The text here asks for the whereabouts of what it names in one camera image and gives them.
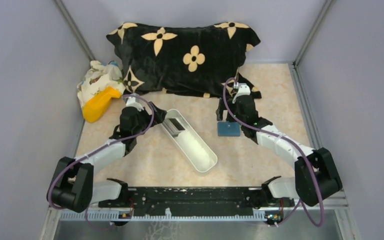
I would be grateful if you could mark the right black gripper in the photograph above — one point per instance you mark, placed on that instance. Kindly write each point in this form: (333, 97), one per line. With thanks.
(229, 110)

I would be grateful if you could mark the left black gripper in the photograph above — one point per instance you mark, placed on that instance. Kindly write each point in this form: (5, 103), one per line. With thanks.
(156, 113)

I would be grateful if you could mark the blue leather card holder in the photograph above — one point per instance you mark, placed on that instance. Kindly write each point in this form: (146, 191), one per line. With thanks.
(228, 129)

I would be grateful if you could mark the white oblong plastic tray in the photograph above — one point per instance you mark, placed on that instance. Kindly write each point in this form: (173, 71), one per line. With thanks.
(193, 147)

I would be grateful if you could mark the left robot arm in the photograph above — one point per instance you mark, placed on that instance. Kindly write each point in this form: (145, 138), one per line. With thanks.
(73, 186)

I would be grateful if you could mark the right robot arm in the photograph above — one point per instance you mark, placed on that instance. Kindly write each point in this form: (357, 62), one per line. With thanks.
(315, 173)

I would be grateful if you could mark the black cards in tray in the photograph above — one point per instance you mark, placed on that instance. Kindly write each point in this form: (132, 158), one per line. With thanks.
(173, 126)

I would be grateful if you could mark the yellow plastic object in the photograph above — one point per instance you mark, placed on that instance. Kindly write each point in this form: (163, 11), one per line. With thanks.
(98, 105)

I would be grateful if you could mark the floral patterned cloth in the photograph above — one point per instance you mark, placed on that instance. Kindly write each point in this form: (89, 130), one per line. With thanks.
(97, 79)

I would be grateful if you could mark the black pillow with cream flowers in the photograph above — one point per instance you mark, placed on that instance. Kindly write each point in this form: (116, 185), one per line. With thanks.
(191, 61)

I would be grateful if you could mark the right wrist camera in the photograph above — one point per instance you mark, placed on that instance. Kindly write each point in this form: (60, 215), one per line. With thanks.
(240, 89)

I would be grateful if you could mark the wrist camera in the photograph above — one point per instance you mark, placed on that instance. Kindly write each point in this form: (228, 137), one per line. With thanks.
(133, 102)
(240, 89)

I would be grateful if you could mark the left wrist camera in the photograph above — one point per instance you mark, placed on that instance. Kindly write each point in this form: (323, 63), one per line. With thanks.
(133, 102)

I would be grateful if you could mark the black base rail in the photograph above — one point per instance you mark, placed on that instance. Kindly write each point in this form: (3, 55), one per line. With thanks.
(195, 201)

